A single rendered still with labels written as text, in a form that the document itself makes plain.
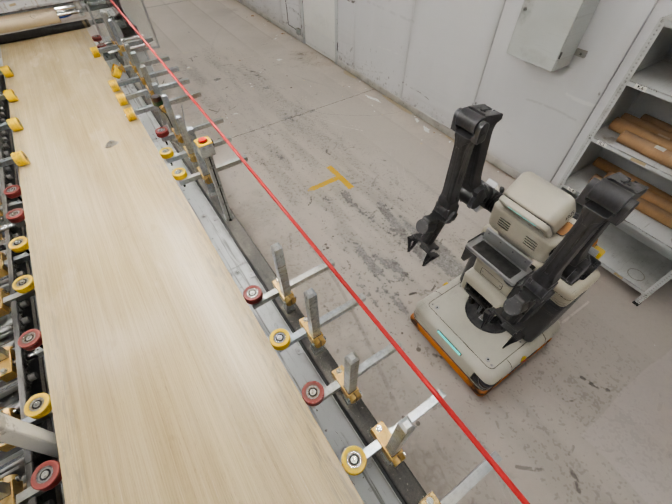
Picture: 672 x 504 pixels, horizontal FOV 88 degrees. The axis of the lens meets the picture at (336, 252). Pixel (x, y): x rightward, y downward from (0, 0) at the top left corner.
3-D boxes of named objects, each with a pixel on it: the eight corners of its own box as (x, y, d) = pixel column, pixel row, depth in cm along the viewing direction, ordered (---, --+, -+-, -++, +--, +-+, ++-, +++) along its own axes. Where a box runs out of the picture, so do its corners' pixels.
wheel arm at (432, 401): (438, 391, 135) (440, 387, 131) (444, 399, 133) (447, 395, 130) (345, 464, 120) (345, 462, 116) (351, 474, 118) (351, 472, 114)
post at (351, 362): (349, 396, 149) (353, 349, 112) (354, 404, 147) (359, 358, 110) (343, 401, 148) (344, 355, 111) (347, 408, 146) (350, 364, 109)
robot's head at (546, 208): (530, 180, 137) (525, 165, 125) (580, 211, 126) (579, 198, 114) (503, 208, 141) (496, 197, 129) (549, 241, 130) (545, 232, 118)
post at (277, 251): (291, 305, 171) (277, 240, 134) (294, 310, 169) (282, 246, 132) (284, 308, 170) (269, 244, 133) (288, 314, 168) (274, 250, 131)
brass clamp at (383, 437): (381, 423, 128) (383, 419, 124) (406, 458, 121) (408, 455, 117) (368, 433, 126) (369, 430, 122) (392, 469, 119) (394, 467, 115)
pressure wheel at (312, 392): (316, 417, 129) (314, 408, 120) (299, 404, 132) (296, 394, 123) (329, 398, 133) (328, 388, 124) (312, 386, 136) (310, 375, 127)
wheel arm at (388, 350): (395, 342, 149) (397, 338, 146) (401, 348, 147) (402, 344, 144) (308, 402, 134) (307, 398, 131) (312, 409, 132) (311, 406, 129)
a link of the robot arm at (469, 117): (512, 103, 105) (485, 90, 110) (478, 125, 102) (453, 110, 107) (484, 202, 141) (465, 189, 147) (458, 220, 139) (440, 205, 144)
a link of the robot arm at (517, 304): (557, 291, 112) (533, 273, 117) (545, 297, 104) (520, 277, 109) (531, 316, 118) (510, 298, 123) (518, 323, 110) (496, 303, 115)
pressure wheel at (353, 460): (359, 483, 116) (361, 479, 107) (337, 472, 118) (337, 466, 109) (368, 458, 120) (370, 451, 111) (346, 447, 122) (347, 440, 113)
